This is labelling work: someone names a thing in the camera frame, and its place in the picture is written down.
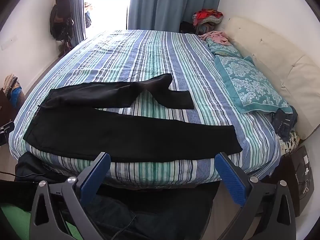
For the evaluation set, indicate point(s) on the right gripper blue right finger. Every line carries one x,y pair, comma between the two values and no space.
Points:
272,203

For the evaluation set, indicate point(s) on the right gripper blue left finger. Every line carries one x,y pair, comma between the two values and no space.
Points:
46,221

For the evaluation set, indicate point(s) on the black pants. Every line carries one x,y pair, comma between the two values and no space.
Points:
79,122

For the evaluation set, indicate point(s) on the dark brown dresser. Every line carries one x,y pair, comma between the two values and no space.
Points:
7,111

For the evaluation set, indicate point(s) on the colourful clothes pile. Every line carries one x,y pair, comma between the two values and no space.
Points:
13,91

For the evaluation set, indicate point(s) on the dark brown side box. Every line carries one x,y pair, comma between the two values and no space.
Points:
295,169

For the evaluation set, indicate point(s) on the dark blue folded cloth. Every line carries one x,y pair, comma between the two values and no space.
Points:
284,123

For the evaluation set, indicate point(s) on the teal floral pillow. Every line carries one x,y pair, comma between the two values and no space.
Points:
248,88

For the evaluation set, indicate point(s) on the dark hanging coats and bags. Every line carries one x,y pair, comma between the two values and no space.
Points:
61,25

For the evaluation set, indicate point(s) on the striped left curtain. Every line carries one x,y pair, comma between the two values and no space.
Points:
78,16

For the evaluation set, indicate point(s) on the cream padded headboard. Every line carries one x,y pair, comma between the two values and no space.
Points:
290,71

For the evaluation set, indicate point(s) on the pink garment on bed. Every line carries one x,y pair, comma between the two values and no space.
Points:
218,37

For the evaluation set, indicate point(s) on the blue curtain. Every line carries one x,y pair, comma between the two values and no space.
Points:
164,15

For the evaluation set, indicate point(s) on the red clothes pile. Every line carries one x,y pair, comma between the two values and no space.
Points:
207,15

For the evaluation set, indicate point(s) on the white wall switch plate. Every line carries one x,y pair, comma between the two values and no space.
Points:
8,43

